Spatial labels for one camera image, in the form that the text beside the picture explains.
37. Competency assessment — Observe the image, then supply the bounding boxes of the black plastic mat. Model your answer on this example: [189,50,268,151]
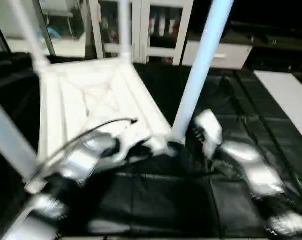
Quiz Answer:
[0,50,302,238]

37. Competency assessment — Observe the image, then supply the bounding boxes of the white drawer unit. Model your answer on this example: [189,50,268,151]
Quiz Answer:
[181,39,255,70]

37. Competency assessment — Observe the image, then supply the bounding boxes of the white plastic table top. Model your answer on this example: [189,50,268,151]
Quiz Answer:
[23,57,180,197]

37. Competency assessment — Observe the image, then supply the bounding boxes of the white glass door cabinet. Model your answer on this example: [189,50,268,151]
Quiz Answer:
[88,0,195,66]

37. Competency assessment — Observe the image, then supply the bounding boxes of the teal small stool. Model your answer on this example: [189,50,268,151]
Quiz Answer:
[45,27,65,41]

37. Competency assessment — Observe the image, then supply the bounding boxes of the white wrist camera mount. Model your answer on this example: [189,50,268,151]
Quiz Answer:
[116,127,158,162]
[193,109,225,159]

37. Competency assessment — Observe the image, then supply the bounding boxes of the white side board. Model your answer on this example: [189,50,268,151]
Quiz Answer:
[253,70,302,137]

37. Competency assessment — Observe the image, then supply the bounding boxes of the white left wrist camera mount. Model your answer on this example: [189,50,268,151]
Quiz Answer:
[116,127,158,162]

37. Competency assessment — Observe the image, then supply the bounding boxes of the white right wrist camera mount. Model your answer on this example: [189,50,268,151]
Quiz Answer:
[193,109,225,159]

